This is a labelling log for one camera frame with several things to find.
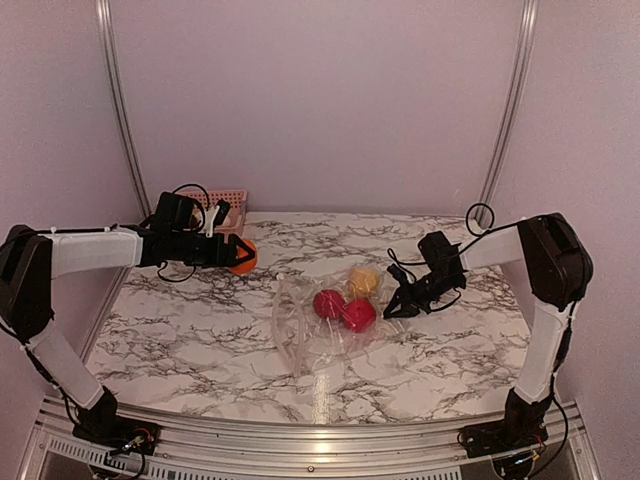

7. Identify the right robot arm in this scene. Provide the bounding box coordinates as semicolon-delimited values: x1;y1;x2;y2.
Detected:
383;213;593;448

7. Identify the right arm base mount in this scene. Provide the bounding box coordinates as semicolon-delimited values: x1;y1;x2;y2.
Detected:
457;420;548;458

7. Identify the pink plastic basket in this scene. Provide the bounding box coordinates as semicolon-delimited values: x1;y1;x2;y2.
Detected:
178;186;248;237

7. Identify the yellow fake lemon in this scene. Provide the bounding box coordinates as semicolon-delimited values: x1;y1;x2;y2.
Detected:
347;267;380;298

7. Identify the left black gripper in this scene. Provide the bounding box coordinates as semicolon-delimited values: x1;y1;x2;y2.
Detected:
171;231;255;268

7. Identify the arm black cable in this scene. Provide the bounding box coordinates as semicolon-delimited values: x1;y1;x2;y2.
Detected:
387;202;496;314
157;183;211;284

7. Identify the aluminium frame post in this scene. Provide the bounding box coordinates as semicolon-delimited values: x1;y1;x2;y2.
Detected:
95;0;151;217
479;0;539;205

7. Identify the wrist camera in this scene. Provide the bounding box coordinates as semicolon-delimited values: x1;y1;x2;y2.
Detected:
387;264;408;285
203;200;231;237

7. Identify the left aluminium frame post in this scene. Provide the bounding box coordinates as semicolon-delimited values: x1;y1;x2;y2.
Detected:
95;0;151;217

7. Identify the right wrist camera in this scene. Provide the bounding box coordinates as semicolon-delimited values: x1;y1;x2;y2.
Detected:
387;264;408;285

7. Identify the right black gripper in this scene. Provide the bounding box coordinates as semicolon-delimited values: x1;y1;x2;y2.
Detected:
383;269;462;318

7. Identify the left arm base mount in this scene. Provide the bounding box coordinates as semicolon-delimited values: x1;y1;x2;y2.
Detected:
72;417;160;456

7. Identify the right aluminium frame post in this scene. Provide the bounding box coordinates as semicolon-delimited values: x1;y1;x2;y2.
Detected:
479;0;539;205

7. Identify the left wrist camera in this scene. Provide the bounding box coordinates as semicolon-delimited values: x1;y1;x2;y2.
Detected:
203;200;231;237

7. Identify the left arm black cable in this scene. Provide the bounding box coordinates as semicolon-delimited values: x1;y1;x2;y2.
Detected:
157;183;211;284

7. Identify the aluminium front rail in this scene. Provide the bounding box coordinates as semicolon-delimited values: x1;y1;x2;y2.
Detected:
17;396;601;479

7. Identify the orange fake fruit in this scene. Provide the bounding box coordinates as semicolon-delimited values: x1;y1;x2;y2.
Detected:
228;240;257;275

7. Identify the clear zip top bag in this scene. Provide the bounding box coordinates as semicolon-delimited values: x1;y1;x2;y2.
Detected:
271;263;405;377

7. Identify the dark red fake fruit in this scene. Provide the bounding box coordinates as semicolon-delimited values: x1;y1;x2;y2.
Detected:
312;289;346;320

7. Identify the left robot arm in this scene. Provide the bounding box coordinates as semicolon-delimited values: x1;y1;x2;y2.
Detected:
1;191;257;445

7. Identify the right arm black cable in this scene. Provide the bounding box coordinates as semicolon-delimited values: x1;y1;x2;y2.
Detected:
387;202;496;314

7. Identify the red fake apple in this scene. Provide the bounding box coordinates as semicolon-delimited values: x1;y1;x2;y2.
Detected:
343;298;377;333

